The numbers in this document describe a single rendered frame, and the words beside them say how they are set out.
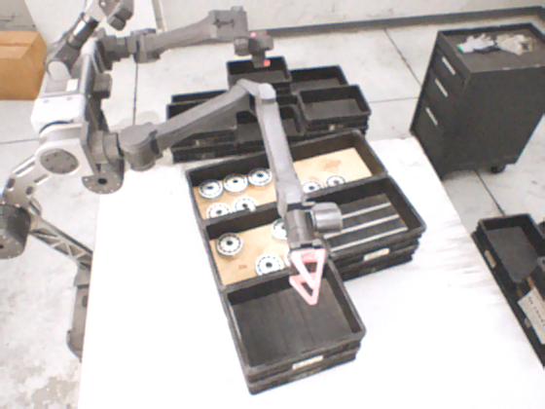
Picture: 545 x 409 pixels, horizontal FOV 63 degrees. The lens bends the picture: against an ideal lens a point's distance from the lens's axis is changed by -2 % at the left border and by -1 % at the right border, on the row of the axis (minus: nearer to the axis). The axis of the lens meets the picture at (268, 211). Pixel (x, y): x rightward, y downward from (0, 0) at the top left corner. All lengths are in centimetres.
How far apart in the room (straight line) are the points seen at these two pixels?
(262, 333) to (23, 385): 147
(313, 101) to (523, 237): 145
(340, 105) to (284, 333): 176
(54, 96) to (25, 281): 178
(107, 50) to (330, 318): 117
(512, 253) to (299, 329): 148
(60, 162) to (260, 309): 81
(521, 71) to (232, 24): 184
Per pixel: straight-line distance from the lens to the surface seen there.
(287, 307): 161
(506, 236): 278
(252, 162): 195
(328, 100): 297
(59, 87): 141
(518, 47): 306
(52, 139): 127
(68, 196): 332
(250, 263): 170
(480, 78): 274
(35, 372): 268
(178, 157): 273
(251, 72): 322
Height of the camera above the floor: 225
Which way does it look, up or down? 50 degrees down
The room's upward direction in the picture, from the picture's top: 1 degrees counter-clockwise
